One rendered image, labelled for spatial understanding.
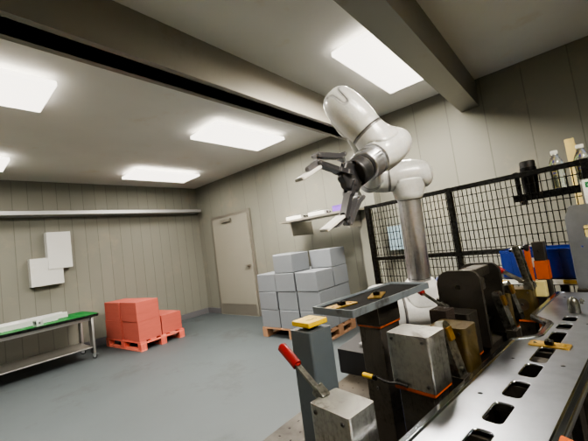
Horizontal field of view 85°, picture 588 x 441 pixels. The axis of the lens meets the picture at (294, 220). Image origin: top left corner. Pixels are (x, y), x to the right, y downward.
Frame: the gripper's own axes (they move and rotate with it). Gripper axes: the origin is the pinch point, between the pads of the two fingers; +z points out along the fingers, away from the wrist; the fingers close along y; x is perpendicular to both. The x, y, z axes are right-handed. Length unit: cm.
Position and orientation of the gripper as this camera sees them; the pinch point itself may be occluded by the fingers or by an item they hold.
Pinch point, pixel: (314, 203)
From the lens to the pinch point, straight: 75.6
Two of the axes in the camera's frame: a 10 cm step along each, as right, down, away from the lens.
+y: -4.4, -8.6, -2.5
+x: 5.9, -0.7, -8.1
